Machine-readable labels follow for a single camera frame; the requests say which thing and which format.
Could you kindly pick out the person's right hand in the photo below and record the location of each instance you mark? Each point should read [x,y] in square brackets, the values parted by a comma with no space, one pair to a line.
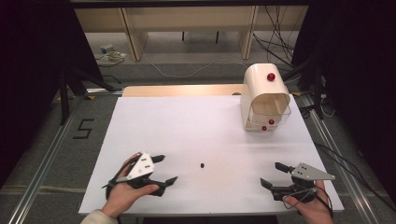
[313,213]

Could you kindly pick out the black curtain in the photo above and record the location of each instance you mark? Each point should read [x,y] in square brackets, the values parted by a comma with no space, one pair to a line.
[34,62]
[358,62]

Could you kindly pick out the light wooden board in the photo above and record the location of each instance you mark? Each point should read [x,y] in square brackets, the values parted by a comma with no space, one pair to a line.
[180,90]

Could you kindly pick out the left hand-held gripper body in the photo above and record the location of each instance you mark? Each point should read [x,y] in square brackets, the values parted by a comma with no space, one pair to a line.
[141,168]

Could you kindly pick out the white power adapter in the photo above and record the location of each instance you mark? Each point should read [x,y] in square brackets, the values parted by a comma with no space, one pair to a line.
[106,48]

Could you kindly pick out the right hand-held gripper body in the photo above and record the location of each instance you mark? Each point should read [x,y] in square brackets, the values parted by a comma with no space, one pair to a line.
[308,172]

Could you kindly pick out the cream box with red knobs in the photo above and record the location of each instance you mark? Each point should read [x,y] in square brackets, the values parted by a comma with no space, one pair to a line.
[260,84]

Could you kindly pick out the person's left hand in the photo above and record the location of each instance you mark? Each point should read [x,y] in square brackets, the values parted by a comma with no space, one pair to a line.
[123,197]

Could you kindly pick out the light wooden desk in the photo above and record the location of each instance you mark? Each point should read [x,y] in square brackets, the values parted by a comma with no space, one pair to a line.
[186,18]

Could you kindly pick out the black tripod stand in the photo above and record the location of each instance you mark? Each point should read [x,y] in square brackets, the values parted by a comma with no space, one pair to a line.
[317,90]
[64,99]

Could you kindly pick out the aluminium floor rail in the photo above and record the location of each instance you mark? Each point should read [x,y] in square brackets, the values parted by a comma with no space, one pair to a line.
[337,161]
[43,168]

